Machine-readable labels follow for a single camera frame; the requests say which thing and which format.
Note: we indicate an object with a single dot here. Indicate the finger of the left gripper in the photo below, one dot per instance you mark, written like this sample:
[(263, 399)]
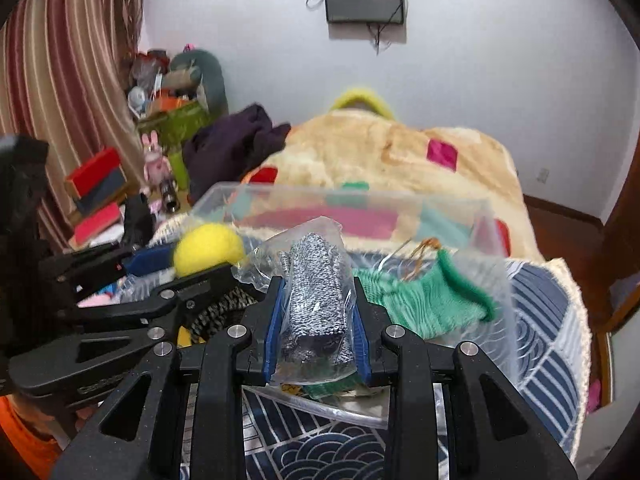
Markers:
[(212, 282), (150, 260)]

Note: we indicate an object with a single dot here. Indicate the bagged grey speckled socks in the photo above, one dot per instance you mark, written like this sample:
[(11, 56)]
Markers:
[(319, 296)]

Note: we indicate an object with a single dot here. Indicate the red box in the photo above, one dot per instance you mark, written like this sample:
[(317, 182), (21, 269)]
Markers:
[(86, 177)]

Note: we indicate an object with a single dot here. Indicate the green knitted sock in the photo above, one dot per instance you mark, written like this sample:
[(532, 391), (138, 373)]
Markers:
[(440, 302)]

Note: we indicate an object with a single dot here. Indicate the green dinosaur plush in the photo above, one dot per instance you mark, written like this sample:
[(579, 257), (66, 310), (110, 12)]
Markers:
[(198, 71)]

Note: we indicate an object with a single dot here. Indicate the green cardboard box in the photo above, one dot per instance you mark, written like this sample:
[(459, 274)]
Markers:
[(176, 126)]

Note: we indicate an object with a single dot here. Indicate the wooden door frame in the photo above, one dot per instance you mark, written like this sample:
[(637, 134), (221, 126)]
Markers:
[(618, 256)]

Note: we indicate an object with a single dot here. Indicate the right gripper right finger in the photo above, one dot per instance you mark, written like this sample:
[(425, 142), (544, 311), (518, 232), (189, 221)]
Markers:
[(376, 365)]

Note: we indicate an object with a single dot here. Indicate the beige plush blanket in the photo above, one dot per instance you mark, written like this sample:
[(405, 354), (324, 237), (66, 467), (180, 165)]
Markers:
[(347, 146)]

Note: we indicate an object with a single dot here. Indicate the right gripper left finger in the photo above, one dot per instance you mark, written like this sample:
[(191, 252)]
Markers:
[(264, 321)]

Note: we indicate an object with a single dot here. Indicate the striped pink curtain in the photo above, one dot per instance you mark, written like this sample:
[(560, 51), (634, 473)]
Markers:
[(64, 74)]

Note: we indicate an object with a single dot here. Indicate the yellow green fuzzy plush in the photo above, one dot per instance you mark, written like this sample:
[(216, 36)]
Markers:
[(363, 99)]

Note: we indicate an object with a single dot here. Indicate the dark purple garment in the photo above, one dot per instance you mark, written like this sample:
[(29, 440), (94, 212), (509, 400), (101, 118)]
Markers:
[(230, 148)]

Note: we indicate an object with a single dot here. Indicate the clear plastic storage bin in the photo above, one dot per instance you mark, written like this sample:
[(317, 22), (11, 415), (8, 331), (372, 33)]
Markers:
[(381, 231)]

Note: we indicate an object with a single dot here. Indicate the pink bunny toy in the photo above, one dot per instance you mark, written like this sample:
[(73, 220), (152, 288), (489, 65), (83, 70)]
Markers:
[(156, 167)]

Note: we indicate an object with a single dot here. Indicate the yellow felt ball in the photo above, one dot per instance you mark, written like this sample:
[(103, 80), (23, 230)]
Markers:
[(207, 246)]

